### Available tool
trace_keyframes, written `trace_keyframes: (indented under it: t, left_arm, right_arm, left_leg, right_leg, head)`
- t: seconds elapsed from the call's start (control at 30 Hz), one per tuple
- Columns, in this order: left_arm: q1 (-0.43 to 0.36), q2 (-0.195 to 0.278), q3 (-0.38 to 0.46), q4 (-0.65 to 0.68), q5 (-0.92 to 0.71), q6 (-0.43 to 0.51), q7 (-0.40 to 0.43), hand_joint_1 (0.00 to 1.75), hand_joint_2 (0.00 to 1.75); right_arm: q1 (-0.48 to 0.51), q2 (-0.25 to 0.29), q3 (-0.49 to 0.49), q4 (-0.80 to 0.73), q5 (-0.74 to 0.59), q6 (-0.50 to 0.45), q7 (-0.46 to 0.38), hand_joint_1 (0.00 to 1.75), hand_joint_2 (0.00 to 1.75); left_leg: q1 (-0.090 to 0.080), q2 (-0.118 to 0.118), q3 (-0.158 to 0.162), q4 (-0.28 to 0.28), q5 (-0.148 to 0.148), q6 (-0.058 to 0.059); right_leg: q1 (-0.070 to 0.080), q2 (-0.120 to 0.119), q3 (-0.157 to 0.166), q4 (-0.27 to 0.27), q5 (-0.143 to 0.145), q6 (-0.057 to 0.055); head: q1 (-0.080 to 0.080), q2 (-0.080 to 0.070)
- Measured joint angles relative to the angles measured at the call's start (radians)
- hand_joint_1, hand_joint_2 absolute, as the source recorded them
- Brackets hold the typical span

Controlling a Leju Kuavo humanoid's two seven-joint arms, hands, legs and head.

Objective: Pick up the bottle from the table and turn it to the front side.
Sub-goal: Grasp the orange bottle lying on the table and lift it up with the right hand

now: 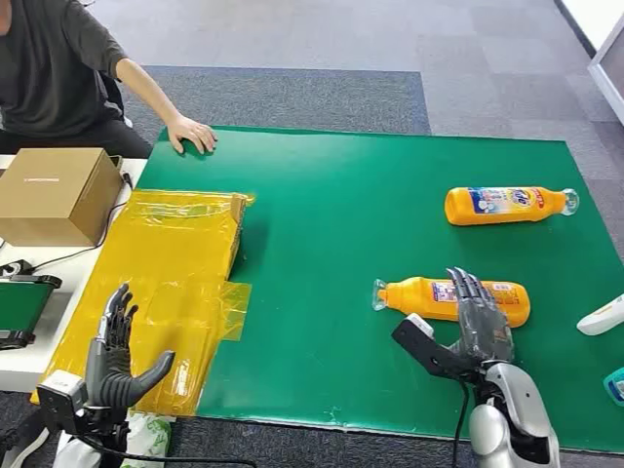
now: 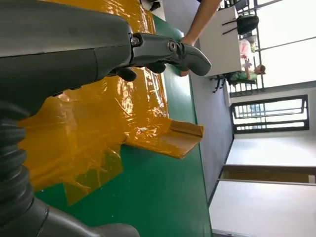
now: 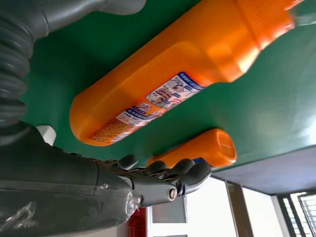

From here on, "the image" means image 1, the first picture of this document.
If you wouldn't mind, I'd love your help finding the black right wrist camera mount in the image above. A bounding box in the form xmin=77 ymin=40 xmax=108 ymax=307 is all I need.
xmin=391 ymin=313 xmax=481 ymax=382

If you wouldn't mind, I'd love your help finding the person's hand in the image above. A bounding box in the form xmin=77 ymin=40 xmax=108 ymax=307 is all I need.
xmin=165 ymin=114 xmax=219 ymax=156

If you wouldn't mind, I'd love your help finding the green table mat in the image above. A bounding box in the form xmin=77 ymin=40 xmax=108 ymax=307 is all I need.
xmin=137 ymin=126 xmax=624 ymax=454

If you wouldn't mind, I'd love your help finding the white green plastic bag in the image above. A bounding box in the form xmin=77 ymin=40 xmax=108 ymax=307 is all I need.
xmin=119 ymin=411 xmax=172 ymax=468

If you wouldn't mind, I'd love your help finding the brown cardboard box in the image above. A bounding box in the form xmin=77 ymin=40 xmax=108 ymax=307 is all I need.
xmin=0 ymin=147 xmax=124 ymax=248

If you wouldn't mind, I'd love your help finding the white framed panel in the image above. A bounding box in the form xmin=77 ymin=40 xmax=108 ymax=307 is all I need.
xmin=587 ymin=13 xmax=624 ymax=128

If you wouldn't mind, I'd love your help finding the black cable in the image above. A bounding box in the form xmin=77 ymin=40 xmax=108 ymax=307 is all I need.
xmin=0 ymin=171 xmax=134 ymax=276

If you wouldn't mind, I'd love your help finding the white table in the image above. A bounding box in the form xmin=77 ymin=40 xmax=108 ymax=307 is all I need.
xmin=0 ymin=154 xmax=148 ymax=395

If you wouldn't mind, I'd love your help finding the orange bottle with small label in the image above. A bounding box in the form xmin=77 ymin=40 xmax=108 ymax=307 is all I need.
xmin=371 ymin=276 xmax=531 ymax=330

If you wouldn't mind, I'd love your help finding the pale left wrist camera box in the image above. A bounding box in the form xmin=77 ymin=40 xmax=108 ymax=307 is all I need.
xmin=37 ymin=370 xmax=90 ymax=435

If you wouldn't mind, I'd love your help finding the green conveyor belt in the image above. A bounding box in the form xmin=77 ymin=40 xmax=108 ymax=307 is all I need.
xmin=0 ymin=273 xmax=63 ymax=351

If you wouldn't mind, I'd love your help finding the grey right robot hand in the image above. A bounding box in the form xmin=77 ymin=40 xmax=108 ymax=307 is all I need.
xmin=446 ymin=266 xmax=515 ymax=366

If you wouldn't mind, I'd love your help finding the teal packet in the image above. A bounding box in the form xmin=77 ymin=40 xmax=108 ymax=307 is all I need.
xmin=603 ymin=367 xmax=624 ymax=409

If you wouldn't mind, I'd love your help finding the yellow taped cardboard box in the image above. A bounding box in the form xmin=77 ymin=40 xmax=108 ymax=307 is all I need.
xmin=29 ymin=188 xmax=256 ymax=418

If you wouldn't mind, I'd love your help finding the orange bottle with blue label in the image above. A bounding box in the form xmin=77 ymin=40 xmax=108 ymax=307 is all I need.
xmin=444 ymin=186 xmax=580 ymax=227

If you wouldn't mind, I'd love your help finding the white plastic bottle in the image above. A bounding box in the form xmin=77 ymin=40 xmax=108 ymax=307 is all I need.
xmin=576 ymin=293 xmax=624 ymax=337

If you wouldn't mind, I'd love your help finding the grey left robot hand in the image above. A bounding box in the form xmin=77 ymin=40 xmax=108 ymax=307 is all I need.
xmin=85 ymin=283 xmax=176 ymax=410

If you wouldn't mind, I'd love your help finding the person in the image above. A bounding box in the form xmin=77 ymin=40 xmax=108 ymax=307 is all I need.
xmin=0 ymin=0 xmax=219 ymax=160

